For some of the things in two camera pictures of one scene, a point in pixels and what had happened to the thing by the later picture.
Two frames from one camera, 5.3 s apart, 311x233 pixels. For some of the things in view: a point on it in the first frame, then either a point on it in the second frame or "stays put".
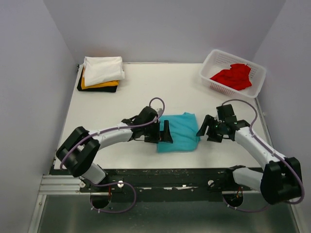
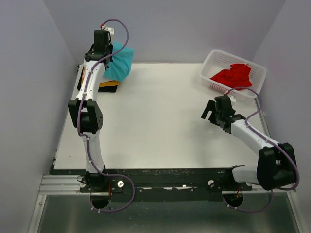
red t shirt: (236, 77) stays put
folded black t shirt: (112, 89) stays put
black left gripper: (164, 136) -> (109, 47)
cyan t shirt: (183, 128) -> (120, 66)
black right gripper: (208, 120) -> (211, 106)
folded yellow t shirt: (112, 83) stays put
